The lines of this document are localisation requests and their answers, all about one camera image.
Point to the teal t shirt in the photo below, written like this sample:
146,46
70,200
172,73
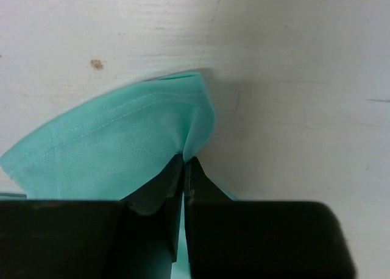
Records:
110,146

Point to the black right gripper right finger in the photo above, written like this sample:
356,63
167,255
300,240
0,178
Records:
229,238

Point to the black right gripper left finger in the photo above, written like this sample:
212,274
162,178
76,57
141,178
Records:
135,237

